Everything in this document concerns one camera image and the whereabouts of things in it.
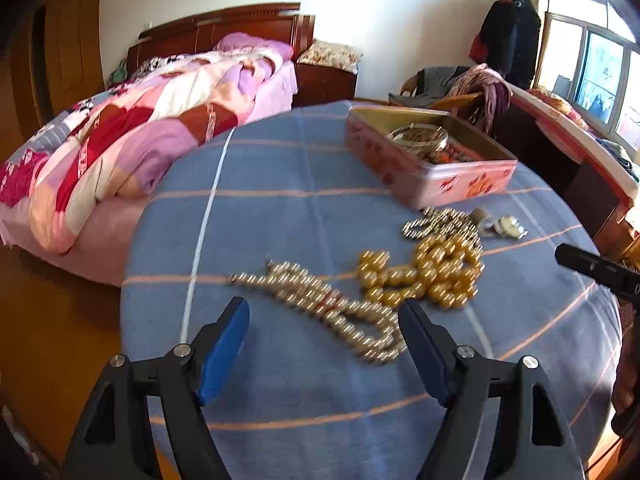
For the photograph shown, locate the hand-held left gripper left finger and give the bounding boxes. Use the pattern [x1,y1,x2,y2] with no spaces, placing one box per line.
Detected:
[62,296,251,480]

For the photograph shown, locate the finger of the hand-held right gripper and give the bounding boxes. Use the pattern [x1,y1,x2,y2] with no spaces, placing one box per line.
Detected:
[555,242,640,306]

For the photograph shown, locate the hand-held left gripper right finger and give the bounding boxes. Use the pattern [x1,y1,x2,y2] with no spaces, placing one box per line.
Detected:
[397,298,587,480]

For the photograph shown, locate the white pearl necklace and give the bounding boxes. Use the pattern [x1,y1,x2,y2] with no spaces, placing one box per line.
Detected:
[227,259,407,365]

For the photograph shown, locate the pink metal tin box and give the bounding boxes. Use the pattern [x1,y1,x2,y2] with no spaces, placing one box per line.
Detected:
[345,105,518,211]

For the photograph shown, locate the red tassel ornament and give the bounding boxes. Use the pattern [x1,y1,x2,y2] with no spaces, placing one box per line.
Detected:
[425,149,472,165]

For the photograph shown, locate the green jade bangle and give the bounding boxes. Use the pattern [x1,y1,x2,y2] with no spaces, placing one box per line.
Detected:
[389,124,449,155]

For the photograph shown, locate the person's right forearm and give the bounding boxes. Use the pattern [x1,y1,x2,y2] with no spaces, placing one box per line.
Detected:
[612,305,640,436]

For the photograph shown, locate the blue plaid tablecloth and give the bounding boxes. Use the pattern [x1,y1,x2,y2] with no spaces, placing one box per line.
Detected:
[120,100,623,480]

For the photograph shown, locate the silver wristwatch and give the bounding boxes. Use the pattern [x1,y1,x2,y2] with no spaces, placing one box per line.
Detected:
[470,207,529,241]

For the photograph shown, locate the blue folded cloth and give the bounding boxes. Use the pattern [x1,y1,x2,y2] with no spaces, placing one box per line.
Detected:
[597,139,640,181]

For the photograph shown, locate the dark wooden desk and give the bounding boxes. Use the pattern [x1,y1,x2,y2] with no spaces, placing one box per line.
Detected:
[492,85,640,261]

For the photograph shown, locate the red floral cushion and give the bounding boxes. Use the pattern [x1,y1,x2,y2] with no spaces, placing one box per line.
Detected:
[527,87,591,131]

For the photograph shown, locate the window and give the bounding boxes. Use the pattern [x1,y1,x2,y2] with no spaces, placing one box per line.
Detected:
[535,0,640,153]

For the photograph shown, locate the pink plaid garment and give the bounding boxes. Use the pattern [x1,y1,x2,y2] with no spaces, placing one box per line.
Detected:
[446,64,513,133]

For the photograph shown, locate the pink patchwork quilt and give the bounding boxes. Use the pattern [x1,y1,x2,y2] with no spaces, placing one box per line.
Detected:
[0,50,286,256]

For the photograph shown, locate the grey garment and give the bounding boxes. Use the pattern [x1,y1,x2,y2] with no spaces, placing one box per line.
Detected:
[415,66,473,98]

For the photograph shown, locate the hanging dark coats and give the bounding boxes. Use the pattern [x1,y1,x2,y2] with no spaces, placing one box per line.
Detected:
[468,0,542,90]

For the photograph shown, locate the wooden nightstand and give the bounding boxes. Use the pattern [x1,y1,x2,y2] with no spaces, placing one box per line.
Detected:
[294,62,358,108]

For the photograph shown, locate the black and white floral pillow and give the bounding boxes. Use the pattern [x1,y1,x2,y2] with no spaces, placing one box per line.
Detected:
[131,55,176,78]

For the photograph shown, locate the purple pillow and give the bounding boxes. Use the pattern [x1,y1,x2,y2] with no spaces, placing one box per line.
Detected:
[214,32,295,61]

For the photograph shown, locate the wooden bed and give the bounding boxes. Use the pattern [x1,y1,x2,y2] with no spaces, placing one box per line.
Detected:
[0,2,317,288]

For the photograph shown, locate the wooden wardrobe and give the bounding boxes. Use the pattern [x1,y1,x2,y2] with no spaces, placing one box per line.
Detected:
[0,0,106,161]

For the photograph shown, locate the golden bead necklace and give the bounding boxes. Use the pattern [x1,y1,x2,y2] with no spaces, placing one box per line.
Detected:
[357,232,485,309]

